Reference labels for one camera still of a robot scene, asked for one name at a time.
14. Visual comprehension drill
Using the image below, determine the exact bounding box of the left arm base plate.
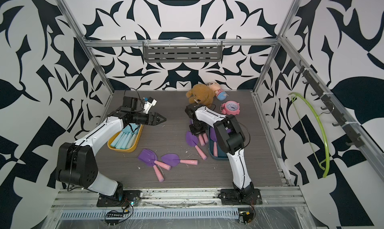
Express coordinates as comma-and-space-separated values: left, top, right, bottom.
97, 190, 141, 208

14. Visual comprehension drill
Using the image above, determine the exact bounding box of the light blue shovel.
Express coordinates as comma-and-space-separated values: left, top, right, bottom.
110, 124, 141, 150

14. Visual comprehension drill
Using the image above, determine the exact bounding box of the yellow plastic storage box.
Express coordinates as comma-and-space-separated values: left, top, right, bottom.
107, 124, 144, 153

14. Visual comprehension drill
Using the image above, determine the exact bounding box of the white perforated cable duct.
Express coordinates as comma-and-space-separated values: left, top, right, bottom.
60, 208, 240, 220

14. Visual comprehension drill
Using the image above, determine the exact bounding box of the green plastic hanger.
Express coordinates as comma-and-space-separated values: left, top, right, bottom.
288, 92, 331, 179

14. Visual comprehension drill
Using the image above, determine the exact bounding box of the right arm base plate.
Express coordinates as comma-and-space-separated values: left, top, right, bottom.
218, 189, 263, 206

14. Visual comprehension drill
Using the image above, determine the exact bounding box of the black wall hook rail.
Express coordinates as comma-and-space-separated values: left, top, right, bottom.
297, 61, 365, 148

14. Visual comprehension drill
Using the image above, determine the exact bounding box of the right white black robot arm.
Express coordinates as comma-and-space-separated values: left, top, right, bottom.
185, 103, 254, 197

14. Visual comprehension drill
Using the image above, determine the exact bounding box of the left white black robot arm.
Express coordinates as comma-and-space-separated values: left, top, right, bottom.
56, 96, 167, 201

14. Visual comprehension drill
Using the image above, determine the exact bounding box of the purple shovel pink handle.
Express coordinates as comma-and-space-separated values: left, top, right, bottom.
210, 128, 218, 157
186, 131, 207, 160
138, 149, 172, 171
161, 154, 199, 167
153, 165, 164, 182

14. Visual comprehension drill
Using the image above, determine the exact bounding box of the small pig doll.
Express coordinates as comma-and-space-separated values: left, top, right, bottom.
207, 82, 228, 101

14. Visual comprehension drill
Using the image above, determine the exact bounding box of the brown plush dog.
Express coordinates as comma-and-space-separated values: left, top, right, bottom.
186, 84, 215, 105

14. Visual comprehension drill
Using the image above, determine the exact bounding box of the dark teal storage box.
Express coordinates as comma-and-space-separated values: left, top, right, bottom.
208, 131, 229, 161

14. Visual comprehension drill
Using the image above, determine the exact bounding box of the pink alarm clock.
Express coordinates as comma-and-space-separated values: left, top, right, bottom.
221, 100, 240, 115

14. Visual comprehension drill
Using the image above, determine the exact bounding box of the grey metal wall shelf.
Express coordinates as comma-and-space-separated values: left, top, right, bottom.
143, 39, 224, 63

